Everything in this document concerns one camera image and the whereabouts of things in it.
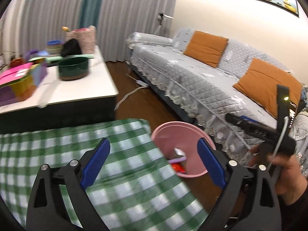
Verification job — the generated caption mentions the white power strip cable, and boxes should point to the white power strip cable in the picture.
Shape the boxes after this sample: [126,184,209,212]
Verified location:
[114,73,150,112]

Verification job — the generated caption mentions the green white checkered tablecloth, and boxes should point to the green white checkered tablecloth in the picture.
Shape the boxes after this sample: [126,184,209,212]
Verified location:
[1,119,208,230]

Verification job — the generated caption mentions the red plastic bag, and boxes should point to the red plastic bag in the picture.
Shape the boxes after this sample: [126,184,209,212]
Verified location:
[171,163,186,174]

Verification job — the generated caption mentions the colourful oval tin box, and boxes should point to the colourful oval tin box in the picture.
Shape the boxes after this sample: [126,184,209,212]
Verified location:
[0,62,48,106]

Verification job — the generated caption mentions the dark green round tin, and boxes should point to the dark green round tin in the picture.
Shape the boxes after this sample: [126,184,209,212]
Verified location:
[57,57,89,81]

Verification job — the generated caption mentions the grey quilted sofa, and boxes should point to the grey quilted sofa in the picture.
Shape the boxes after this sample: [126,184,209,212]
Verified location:
[126,29,307,175]

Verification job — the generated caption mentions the clear plastic wrapper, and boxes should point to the clear plastic wrapper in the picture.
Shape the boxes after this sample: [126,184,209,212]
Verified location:
[38,79,59,109]

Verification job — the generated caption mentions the pink quilted bag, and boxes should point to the pink quilted bag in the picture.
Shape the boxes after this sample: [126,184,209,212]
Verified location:
[66,26,96,54]

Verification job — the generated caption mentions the person's right hand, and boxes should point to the person's right hand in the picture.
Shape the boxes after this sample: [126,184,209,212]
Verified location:
[247,144,308,206]

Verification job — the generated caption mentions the white black coffee table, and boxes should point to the white black coffee table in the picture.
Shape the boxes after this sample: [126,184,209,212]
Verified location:
[1,46,119,134]

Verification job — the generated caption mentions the orange cushion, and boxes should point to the orange cushion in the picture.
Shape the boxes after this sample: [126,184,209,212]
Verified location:
[233,58,303,118]
[183,31,229,68]

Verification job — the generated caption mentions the pink trash bin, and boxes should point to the pink trash bin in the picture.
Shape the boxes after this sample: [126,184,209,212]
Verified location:
[151,121,216,178]

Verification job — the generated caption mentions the purple foam net sleeve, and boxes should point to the purple foam net sleeve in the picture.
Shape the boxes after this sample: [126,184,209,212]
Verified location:
[168,157,187,164]

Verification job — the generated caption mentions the brown teapot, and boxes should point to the brown teapot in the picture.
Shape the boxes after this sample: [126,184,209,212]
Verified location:
[9,57,25,69]

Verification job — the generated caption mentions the black hat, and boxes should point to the black hat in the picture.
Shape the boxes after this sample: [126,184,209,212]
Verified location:
[61,39,82,57]

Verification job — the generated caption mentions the grey curtains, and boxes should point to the grey curtains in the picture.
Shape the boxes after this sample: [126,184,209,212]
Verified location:
[1,0,176,62]

